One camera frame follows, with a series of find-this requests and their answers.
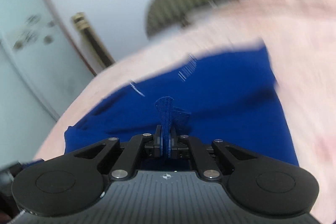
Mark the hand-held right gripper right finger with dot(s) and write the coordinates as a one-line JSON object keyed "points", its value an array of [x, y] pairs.
{"points": [[171, 144]]}

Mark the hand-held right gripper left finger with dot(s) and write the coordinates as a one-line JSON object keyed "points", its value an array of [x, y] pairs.
{"points": [[160, 142]]}

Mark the blue small garment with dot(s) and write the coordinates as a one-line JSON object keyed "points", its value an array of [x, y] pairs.
{"points": [[215, 98]]}

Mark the gold tower fan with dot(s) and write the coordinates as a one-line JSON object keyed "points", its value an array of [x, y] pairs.
{"points": [[90, 37]]}

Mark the frosted glass door with decals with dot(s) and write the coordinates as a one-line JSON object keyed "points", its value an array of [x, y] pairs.
{"points": [[23, 37]]}

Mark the pink bed sheet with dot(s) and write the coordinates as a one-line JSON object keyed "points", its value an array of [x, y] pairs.
{"points": [[294, 37]]}

